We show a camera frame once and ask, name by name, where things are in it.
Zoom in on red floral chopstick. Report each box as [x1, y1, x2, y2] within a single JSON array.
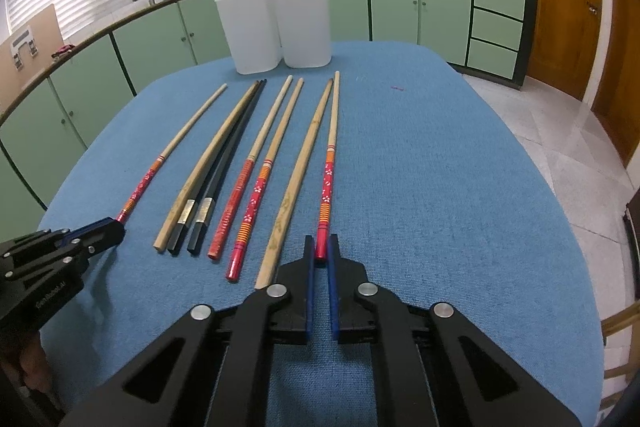
[[116, 82, 228, 223], [314, 70, 341, 265]]

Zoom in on person's left hand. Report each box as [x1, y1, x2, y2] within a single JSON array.
[[1, 332, 56, 405]]

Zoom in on black chopstick silver band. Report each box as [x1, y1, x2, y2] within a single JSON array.
[[167, 80, 264, 256]]

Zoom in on plain bamboo chopstick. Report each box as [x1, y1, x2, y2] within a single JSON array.
[[254, 78, 335, 289], [153, 80, 259, 253]]

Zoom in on cardboard box on counter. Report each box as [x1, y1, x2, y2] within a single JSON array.
[[0, 4, 64, 112]]

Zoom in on wooden chair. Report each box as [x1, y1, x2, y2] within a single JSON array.
[[596, 200, 640, 408]]

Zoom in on red white-flower chopstick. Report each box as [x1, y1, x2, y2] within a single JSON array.
[[226, 78, 304, 283]]

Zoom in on blue table mat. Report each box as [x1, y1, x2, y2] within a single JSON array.
[[41, 42, 603, 426]]

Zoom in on white double utensil holder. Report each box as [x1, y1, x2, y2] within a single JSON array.
[[216, 0, 332, 75]]

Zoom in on green lower kitchen cabinets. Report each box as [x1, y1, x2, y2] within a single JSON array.
[[1, 0, 538, 239]]

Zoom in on red patterned handle chopstick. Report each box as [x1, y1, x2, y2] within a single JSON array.
[[207, 75, 293, 261]]

